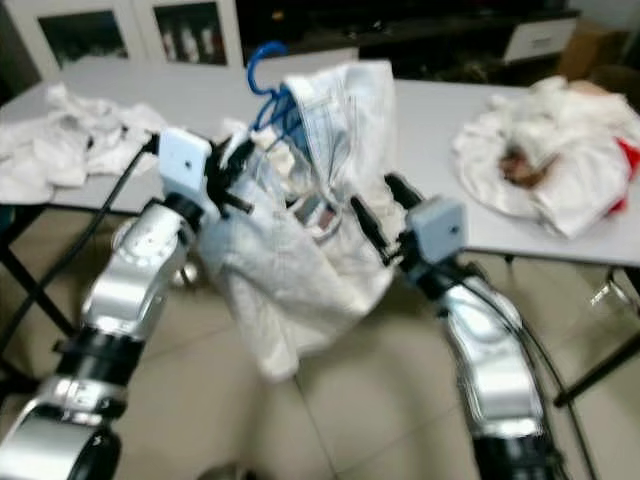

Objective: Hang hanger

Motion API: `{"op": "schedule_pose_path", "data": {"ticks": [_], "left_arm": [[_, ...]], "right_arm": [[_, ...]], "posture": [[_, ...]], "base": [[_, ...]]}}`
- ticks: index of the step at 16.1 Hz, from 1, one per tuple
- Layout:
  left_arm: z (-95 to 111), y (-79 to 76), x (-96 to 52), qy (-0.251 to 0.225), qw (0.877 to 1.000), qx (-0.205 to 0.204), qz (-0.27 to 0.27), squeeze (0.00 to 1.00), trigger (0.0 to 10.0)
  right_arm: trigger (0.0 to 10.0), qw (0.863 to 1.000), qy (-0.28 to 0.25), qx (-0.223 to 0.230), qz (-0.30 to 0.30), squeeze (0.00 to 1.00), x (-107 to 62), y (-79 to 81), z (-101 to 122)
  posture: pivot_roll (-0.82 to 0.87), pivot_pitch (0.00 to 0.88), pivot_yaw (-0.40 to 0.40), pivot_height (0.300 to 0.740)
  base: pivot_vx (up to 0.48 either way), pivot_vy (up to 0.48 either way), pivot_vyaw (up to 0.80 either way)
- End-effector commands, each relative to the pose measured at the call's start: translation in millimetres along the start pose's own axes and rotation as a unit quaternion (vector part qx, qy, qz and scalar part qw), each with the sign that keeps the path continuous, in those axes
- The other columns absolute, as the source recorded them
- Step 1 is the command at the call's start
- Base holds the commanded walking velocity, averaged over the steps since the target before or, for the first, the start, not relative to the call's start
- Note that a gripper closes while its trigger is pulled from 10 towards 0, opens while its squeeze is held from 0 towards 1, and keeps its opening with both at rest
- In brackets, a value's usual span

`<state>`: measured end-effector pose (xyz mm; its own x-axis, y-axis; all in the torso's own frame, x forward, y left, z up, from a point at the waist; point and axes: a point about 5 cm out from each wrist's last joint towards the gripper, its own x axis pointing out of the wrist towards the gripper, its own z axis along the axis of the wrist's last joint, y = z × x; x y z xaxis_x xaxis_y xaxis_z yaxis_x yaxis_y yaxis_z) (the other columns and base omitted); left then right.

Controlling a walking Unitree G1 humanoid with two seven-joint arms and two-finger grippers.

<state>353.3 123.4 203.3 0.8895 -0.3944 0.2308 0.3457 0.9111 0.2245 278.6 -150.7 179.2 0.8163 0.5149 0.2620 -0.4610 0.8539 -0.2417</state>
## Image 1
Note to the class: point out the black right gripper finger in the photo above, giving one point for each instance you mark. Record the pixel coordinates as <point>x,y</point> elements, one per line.
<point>404,192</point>
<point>370,230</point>

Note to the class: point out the white printed sweatshirt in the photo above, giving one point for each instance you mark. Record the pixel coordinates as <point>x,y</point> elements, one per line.
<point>560,170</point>

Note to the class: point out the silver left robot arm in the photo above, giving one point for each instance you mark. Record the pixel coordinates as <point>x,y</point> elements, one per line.
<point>130,290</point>

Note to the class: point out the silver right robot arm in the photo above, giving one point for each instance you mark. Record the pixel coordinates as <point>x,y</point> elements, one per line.
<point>490,360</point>

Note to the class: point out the white glass-door cabinet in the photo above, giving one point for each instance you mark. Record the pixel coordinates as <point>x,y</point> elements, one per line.
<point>138,35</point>

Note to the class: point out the dark television stand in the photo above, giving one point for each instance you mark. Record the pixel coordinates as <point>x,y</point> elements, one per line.
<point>420,30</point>

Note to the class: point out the white hooded jacket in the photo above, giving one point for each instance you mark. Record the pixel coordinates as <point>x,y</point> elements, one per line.
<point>60,150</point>

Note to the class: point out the white drawer front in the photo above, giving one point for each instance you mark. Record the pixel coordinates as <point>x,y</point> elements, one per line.
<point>540,40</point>

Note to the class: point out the red white-striped garment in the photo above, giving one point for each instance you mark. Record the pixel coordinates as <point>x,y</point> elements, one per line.
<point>630,160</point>

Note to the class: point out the plain cardboard box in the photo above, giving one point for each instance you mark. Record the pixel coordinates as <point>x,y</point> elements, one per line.
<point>595,48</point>

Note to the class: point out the dark robot foot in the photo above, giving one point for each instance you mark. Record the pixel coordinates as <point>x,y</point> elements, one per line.
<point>240,473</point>

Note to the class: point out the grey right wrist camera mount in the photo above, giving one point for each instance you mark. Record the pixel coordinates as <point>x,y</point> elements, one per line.
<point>438,228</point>

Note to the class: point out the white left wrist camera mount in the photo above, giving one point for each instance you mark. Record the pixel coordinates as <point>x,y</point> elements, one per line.
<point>182,160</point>

